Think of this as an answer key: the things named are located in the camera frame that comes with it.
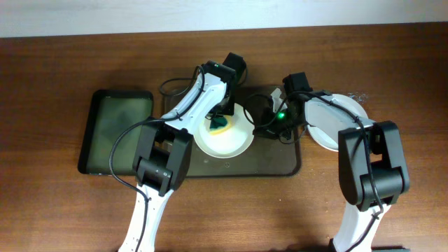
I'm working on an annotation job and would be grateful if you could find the green yellow sponge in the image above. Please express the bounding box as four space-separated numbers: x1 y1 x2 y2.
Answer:
209 115 233 135

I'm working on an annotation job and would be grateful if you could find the grey plate yellow stain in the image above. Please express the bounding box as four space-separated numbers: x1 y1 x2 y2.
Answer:
304 94 374 144

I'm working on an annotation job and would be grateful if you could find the white plate yellow stain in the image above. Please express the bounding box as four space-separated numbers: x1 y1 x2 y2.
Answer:
310 132 339 152

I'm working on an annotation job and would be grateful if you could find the black water tray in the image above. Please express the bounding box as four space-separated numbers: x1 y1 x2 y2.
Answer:
77 90 153 176

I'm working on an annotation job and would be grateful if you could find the large brown serving tray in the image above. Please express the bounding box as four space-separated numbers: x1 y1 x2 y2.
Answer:
163 85 302 179

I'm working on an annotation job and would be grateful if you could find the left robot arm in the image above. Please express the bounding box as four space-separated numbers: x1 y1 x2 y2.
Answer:
119 52 246 251

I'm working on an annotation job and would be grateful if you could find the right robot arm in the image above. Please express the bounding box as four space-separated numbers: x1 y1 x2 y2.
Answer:
252 72 410 251

